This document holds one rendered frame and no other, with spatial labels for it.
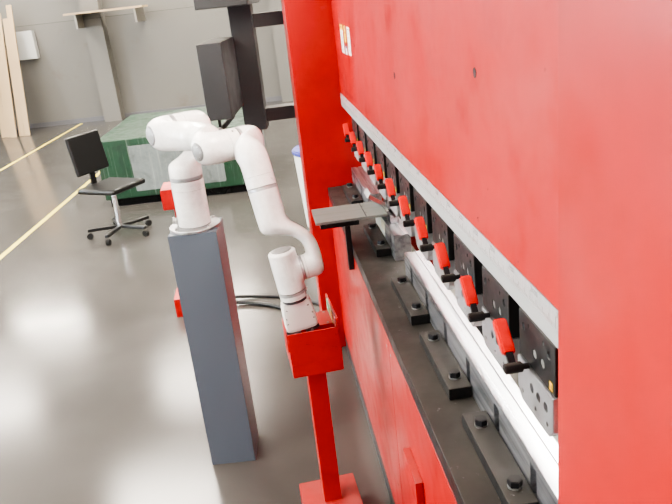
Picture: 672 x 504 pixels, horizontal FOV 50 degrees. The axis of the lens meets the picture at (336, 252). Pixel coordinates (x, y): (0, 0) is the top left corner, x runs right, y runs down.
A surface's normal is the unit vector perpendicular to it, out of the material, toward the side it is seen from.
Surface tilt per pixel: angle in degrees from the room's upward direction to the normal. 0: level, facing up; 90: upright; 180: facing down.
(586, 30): 90
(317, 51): 90
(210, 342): 90
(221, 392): 90
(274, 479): 0
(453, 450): 0
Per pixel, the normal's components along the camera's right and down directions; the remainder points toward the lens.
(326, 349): 0.18, 0.32
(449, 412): -0.11, -0.93
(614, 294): -0.99, 0.14
